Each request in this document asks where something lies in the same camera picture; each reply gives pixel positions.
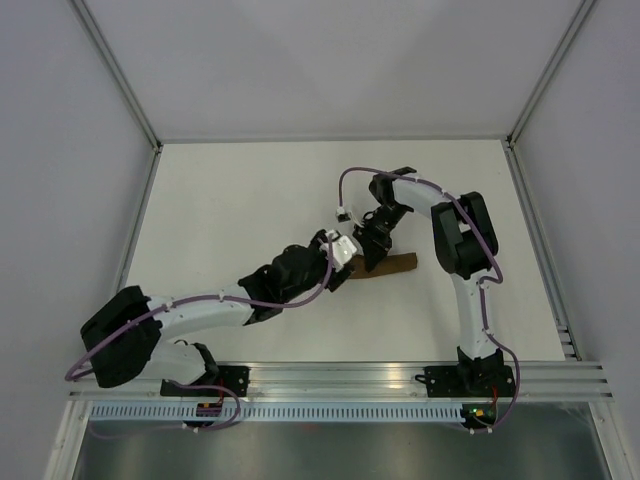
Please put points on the right aluminium side rail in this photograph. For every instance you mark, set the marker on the right aluminium side rail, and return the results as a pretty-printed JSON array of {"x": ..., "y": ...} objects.
[{"x": 541, "y": 251}]

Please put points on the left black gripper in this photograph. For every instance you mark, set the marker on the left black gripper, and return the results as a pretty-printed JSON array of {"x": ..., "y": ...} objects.
[{"x": 336, "y": 279}]

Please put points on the aluminium side rail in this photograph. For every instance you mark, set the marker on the aluminium side rail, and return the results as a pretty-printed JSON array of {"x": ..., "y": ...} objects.
[
  {"x": 541, "y": 251},
  {"x": 133, "y": 232}
]

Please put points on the aluminium frame post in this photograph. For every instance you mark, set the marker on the aluminium frame post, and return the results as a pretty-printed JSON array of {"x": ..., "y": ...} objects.
[
  {"x": 553, "y": 65},
  {"x": 100, "y": 43}
]

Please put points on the aluminium front rail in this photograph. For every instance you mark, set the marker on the aluminium front rail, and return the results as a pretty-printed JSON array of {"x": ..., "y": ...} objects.
[{"x": 558, "y": 381}]

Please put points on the left aluminium frame post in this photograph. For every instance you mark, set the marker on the left aluminium frame post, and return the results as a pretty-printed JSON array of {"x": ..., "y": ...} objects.
[{"x": 100, "y": 43}]

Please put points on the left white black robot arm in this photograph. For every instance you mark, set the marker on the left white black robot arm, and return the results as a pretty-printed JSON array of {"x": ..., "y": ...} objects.
[{"x": 137, "y": 336}]

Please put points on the right aluminium frame post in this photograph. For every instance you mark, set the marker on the right aluminium frame post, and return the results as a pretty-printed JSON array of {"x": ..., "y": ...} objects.
[{"x": 553, "y": 65}]

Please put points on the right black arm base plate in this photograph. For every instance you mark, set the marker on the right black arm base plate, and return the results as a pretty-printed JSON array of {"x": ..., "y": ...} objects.
[{"x": 448, "y": 382}]

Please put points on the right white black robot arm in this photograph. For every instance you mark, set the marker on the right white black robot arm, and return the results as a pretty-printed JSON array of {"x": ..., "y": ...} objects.
[{"x": 465, "y": 246}]

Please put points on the left aluminium side rail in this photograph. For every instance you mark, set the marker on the left aluminium side rail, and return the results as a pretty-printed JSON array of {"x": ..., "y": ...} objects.
[{"x": 133, "y": 232}]

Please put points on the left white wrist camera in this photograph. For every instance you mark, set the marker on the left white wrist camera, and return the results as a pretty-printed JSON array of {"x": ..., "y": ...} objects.
[{"x": 339, "y": 248}]

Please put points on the brown cloth napkin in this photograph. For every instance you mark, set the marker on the brown cloth napkin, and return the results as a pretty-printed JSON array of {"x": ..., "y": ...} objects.
[{"x": 392, "y": 264}]

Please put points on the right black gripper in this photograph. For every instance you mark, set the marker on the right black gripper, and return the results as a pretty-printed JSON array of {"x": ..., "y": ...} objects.
[{"x": 374, "y": 247}]

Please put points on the white slotted cable duct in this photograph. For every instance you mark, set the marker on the white slotted cable duct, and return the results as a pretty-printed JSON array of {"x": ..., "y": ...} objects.
[{"x": 279, "y": 411}]

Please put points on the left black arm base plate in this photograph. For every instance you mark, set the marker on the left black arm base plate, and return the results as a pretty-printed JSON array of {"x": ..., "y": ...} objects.
[{"x": 225, "y": 381}]

